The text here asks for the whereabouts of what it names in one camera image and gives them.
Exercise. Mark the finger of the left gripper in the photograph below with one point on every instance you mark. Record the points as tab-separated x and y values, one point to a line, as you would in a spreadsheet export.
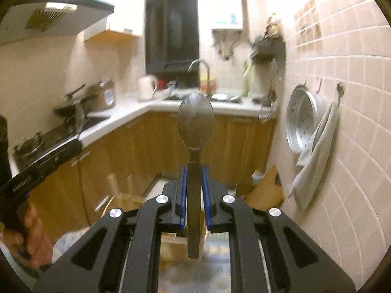
55	157

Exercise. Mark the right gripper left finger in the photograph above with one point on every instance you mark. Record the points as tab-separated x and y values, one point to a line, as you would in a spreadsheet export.
121	252

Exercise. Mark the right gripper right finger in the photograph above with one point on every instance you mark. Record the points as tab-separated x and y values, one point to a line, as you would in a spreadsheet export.
268	251

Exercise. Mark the dark-handled clear spoon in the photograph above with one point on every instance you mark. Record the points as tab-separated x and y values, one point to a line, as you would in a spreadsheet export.
195	127

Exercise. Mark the wooden chopstick bundle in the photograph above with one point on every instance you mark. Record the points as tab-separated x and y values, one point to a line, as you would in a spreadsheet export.
118	190

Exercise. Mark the dark kitchen window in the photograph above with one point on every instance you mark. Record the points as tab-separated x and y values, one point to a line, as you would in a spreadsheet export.
172	40

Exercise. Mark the person's left hand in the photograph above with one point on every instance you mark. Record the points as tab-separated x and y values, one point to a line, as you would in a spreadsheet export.
33	250

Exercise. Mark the wooden cutting board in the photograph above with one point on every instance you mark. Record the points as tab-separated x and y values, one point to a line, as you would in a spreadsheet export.
268	193

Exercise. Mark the gas stove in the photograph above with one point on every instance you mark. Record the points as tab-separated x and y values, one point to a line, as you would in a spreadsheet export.
30	150

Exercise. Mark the black frying pan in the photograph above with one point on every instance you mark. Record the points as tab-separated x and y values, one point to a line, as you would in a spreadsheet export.
68	108

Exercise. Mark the grey hanging towel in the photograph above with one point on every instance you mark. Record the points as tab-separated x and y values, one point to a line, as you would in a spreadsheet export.
314	157

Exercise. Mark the brown rice cooker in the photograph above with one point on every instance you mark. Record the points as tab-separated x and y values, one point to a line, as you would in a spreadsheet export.
104	95

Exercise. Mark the wooden base cabinets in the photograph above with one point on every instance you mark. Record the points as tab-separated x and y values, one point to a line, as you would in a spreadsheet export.
139	151

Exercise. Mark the white electric kettle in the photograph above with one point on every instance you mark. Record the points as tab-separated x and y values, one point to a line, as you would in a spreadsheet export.
147	86

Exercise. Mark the metal steamer tray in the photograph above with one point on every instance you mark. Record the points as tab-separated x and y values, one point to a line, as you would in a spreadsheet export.
304	112

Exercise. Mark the range hood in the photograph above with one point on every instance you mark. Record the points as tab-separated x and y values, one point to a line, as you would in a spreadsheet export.
40	18

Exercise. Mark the green bottle on counter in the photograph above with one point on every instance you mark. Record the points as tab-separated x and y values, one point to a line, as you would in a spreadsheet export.
247	78

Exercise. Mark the orange bottle by sink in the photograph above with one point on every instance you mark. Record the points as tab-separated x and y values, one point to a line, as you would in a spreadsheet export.
206	82

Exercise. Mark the chrome sink faucet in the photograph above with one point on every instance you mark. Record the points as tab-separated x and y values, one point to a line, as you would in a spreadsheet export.
204	67

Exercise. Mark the white water heater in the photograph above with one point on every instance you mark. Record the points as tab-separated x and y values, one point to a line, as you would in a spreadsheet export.
222	14

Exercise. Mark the black wall spice rack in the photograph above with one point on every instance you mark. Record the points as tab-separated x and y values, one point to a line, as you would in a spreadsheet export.
266	49

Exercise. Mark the white wall cabinet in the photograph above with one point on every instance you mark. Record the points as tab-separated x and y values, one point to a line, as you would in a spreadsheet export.
125	23

